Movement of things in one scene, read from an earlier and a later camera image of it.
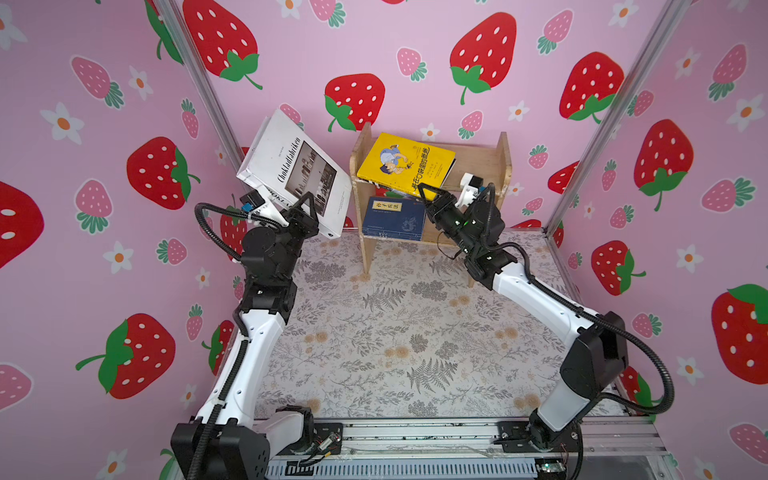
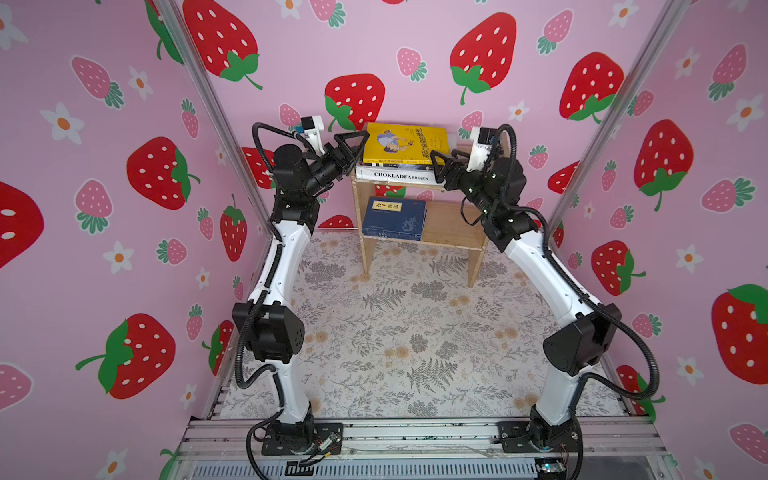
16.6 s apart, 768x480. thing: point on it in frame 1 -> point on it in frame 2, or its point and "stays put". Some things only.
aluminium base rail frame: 460,449 stays put
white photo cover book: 283,163 -> 393,175
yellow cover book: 402,164 -> 404,143
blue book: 395,218 stays put
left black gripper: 298,228 -> 336,164
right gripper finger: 441,196 -> 440,164
